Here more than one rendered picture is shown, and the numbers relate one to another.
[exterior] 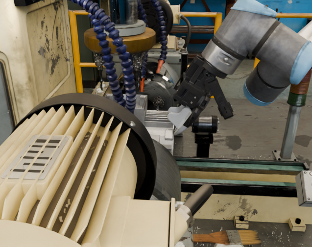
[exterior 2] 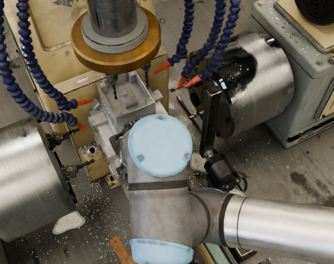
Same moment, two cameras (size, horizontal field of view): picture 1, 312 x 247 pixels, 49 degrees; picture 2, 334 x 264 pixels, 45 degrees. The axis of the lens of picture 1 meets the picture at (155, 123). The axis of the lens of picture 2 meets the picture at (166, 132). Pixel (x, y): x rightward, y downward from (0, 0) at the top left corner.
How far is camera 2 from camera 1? 89 cm
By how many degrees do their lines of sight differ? 51
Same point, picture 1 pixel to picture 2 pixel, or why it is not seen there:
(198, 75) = not seen: hidden behind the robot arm
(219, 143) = (304, 196)
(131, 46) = (86, 64)
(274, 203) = not seen: outside the picture
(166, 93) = (222, 106)
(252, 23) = (129, 158)
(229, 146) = not seen: hidden behind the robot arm
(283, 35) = (139, 206)
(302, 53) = (136, 243)
